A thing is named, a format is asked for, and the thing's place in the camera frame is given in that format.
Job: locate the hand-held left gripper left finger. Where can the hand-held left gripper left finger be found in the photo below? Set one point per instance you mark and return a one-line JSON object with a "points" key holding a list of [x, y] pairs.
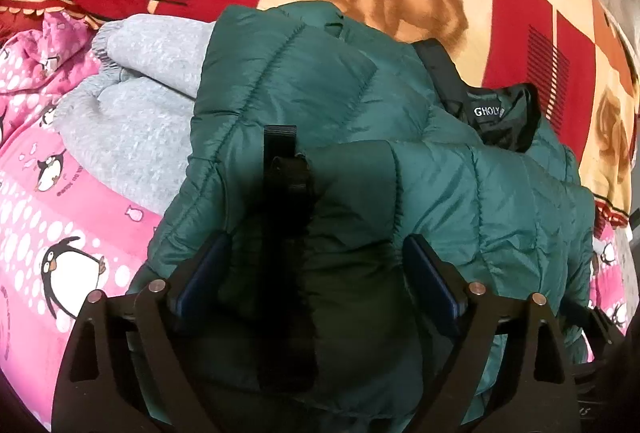
{"points": [[205, 273]]}

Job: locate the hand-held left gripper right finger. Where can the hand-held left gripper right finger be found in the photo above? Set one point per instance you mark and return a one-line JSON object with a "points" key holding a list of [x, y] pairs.
{"points": [[430, 273]]}

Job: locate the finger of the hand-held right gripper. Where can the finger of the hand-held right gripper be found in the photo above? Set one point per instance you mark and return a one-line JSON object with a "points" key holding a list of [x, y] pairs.
{"points": [[595, 320]]}

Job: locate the green quilted puffer jacket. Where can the green quilted puffer jacket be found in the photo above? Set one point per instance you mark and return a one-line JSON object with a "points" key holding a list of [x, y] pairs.
{"points": [[425, 193]]}

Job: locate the pink penguin-print blanket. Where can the pink penguin-print blanket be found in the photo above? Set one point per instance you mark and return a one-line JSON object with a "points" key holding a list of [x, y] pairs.
{"points": [[75, 213]]}

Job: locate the grey fleece sweater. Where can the grey fleece sweater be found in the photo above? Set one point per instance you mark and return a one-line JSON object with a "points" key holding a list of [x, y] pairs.
{"points": [[130, 123]]}

